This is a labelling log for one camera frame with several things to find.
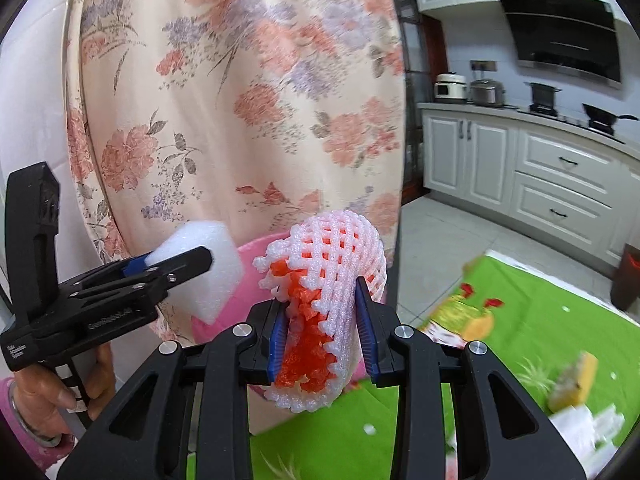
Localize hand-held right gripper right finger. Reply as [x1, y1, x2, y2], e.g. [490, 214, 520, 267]
[352, 277, 583, 480]

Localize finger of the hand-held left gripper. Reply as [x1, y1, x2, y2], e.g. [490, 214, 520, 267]
[75, 246, 215, 311]
[59, 255, 152, 291]

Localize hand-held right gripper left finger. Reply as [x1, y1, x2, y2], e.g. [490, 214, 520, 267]
[56, 300, 291, 480]

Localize white foam block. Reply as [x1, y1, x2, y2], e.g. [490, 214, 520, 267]
[147, 221, 246, 325]

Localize pink trash bin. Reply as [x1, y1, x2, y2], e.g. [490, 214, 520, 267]
[190, 232, 301, 348]

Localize person's left hand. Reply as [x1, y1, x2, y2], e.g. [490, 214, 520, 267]
[10, 345, 118, 443]

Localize green printed tablecloth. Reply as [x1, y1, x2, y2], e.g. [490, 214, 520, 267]
[185, 250, 640, 480]

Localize floral curtain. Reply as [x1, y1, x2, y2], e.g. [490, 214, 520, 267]
[65, 0, 406, 436]

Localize yellow sponge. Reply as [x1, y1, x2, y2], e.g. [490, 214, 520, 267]
[547, 351, 599, 411]

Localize white lower kitchen cabinets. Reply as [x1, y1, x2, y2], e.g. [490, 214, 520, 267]
[417, 105, 640, 281]

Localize dark wooden cabinet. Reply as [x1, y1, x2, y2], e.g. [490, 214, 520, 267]
[390, 0, 448, 206]

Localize white rice cooker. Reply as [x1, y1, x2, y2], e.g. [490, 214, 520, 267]
[433, 72, 469, 104]

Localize dark small bin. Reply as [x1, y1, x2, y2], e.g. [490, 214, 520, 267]
[611, 243, 640, 311]

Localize silver pressure cooker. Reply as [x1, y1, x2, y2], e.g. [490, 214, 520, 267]
[470, 77, 507, 107]

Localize gas stove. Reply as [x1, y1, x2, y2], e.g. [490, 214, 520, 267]
[520, 105, 626, 143]

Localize black cooking pot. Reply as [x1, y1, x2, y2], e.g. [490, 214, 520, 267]
[524, 81, 563, 113]

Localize black wok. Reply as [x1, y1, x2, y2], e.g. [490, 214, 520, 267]
[581, 102, 640, 133]

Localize black range hood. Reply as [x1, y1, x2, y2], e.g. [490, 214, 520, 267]
[496, 0, 623, 90]

